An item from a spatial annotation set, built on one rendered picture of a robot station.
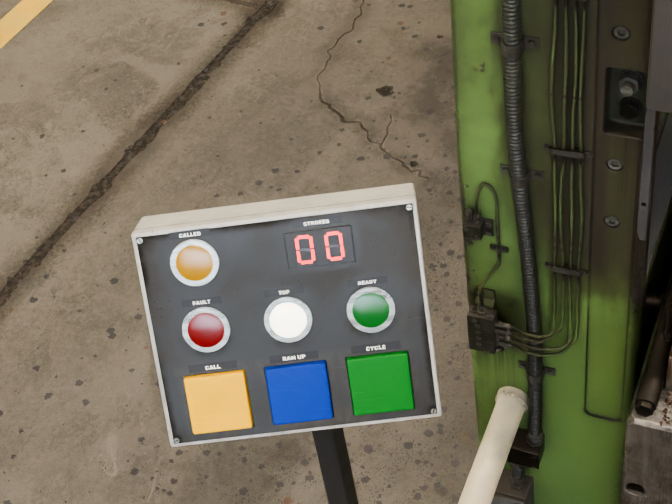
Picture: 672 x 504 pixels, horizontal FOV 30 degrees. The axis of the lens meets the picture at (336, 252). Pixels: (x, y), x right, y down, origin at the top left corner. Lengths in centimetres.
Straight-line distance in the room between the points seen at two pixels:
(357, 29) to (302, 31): 16
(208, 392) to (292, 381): 10
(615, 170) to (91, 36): 259
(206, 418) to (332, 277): 24
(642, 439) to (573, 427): 39
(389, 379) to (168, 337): 27
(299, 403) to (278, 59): 224
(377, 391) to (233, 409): 18
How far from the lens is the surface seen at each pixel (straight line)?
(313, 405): 154
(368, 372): 152
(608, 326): 180
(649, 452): 166
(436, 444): 270
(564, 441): 205
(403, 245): 148
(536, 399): 194
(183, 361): 154
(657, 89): 130
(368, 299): 150
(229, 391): 154
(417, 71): 357
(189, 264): 150
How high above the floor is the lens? 222
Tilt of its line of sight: 46 degrees down
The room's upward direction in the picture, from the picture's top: 10 degrees counter-clockwise
